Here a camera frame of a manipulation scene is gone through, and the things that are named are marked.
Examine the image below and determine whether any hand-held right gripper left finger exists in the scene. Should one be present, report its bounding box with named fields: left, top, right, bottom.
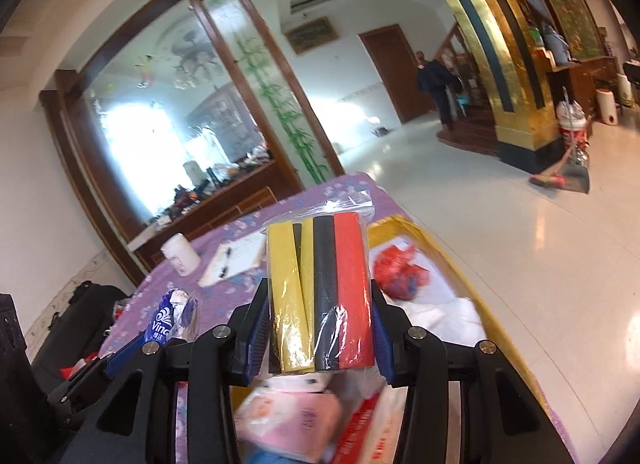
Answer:
left=59, top=278, right=273, bottom=464

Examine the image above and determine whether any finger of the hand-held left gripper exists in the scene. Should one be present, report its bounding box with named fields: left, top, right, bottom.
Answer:
left=47, top=329, right=168, bottom=420

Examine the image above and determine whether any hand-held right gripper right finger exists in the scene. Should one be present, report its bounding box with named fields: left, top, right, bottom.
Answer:
left=370, top=289, right=576, bottom=464

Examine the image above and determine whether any blue tissue pack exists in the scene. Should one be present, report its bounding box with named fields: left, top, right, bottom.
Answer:
left=144, top=288, right=200, bottom=345

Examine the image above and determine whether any white plastic bag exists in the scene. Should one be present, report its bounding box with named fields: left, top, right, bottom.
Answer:
left=405, top=294, right=486, bottom=345

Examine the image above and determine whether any red and white tissue pack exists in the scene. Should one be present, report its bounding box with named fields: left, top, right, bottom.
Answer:
left=330, top=384, right=408, bottom=464

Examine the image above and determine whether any bag of coloured tubes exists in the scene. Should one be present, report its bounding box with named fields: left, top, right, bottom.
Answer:
left=260, top=191, right=377, bottom=375

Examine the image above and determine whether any pink tissue pack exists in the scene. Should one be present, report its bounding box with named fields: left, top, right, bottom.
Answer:
left=234, top=386, right=343, bottom=462

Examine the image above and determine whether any yellow-edged white cardboard box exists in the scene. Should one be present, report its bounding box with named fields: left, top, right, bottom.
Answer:
left=230, top=214, right=536, bottom=464

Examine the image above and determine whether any black carry bag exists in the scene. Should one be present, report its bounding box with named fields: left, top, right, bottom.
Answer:
left=30, top=280, right=132, bottom=362

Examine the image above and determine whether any white notepad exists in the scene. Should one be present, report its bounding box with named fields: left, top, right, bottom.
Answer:
left=198, top=233, right=268, bottom=287

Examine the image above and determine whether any white plastic jar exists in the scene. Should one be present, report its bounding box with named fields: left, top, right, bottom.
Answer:
left=160, top=235, right=201, bottom=276

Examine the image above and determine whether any wooden sideboard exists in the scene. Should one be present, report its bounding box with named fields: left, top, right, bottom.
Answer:
left=127, top=159, right=301, bottom=265

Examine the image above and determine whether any purple floral tablecloth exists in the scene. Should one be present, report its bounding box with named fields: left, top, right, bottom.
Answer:
left=97, top=171, right=401, bottom=464

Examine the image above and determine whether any wooden glass partition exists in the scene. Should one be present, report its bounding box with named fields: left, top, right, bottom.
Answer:
left=40, top=0, right=346, bottom=290

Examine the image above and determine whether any broom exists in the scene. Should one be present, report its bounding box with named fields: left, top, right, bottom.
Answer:
left=530, top=137, right=576, bottom=191

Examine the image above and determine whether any grey dustpan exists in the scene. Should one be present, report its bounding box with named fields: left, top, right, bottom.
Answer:
left=562, top=144, right=591, bottom=195

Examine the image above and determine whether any brown wooden door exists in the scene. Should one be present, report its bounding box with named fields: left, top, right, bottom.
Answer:
left=359, top=24, right=437, bottom=125

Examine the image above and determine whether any golden pillar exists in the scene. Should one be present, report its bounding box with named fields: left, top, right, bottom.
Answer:
left=407, top=0, right=551, bottom=170

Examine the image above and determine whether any white waste bin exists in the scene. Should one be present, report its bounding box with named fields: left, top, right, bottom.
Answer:
left=595, top=88, right=621, bottom=126
left=616, top=73, right=636, bottom=108

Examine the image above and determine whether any wooden cabinet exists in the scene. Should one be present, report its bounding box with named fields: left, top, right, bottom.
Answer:
left=532, top=44, right=618, bottom=110

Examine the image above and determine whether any framed wall picture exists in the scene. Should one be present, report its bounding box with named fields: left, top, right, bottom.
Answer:
left=282, top=16, right=341, bottom=55

